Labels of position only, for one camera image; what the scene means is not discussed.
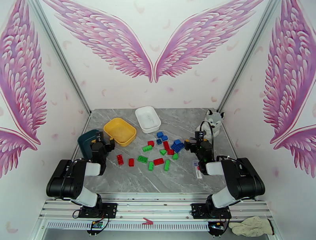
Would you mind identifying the white plastic tub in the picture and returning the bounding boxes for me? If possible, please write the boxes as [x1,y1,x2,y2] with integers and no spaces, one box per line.
[135,106,162,134]

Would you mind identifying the red and black wires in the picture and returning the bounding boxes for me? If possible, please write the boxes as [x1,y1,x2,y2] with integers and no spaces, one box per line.
[208,218,228,235]
[72,209,110,235]

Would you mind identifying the dark teal plastic tub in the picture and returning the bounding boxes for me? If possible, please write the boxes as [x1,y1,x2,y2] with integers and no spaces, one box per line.
[77,129,110,161]

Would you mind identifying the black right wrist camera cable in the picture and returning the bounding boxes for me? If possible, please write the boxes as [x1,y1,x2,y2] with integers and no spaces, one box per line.
[199,120,214,148]

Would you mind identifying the aluminium frame post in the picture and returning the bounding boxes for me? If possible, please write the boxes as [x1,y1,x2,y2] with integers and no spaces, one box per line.
[217,0,284,113]
[26,0,92,116]

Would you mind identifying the white work glove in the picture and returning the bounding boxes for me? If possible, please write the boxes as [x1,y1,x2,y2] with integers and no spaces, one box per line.
[228,216,275,237]

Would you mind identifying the white slotted cable duct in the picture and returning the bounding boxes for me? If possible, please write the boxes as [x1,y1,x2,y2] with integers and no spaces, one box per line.
[46,221,211,232]

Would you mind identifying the grey white husky plush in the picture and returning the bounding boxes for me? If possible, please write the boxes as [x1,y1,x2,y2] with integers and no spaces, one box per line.
[196,109,226,137]

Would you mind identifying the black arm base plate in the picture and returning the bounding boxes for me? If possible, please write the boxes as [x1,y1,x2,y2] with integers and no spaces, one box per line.
[191,203,232,219]
[80,202,118,219]

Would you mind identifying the yellow plastic tub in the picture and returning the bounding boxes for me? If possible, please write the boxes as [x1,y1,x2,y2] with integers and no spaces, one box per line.
[103,117,137,147]

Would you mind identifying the aluminium mounting rail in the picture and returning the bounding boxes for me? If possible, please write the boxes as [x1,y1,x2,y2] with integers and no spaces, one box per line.
[38,193,275,221]

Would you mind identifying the clear small plastic case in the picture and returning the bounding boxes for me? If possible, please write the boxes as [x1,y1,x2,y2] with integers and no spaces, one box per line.
[192,159,203,179]

